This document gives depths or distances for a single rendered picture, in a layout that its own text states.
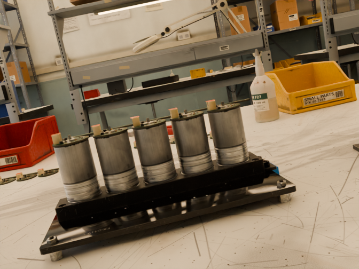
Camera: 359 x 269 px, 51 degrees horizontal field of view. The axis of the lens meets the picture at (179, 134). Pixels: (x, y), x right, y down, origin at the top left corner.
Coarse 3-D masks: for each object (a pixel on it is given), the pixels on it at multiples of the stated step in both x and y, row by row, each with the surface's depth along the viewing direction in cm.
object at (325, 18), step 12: (324, 0) 247; (324, 12) 248; (348, 12) 249; (324, 24) 250; (324, 36) 253; (348, 48) 252; (300, 60) 318; (312, 60) 316; (324, 60) 316; (348, 60) 257
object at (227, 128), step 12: (216, 120) 27; (228, 120) 27; (240, 120) 27; (216, 132) 27; (228, 132) 27; (240, 132) 27; (216, 144) 28; (228, 144) 27; (240, 144) 27; (216, 156) 28; (228, 156) 27; (240, 156) 27
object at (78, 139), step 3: (66, 138) 27; (75, 138) 27; (78, 138) 27; (81, 138) 26; (84, 138) 26; (87, 138) 26; (60, 141) 26; (63, 141) 26; (72, 141) 26; (75, 141) 25; (78, 141) 26; (57, 144) 26; (60, 144) 26; (63, 144) 25; (66, 144) 25; (69, 144) 25
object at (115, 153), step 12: (96, 144) 26; (108, 144) 26; (120, 144) 26; (108, 156) 26; (120, 156) 26; (132, 156) 27; (108, 168) 26; (120, 168) 26; (132, 168) 27; (108, 180) 26; (120, 180) 26; (132, 180) 27; (108, 192) 27
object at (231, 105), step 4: (228, 104) 29; (232, 104) 28; (236, 104) 28; (216, 108) 27; (220, 108) 27; (224, 108) 27; (228, 108) 27; (232, 108) 27; (208, 112) 27; (212, 112) 27
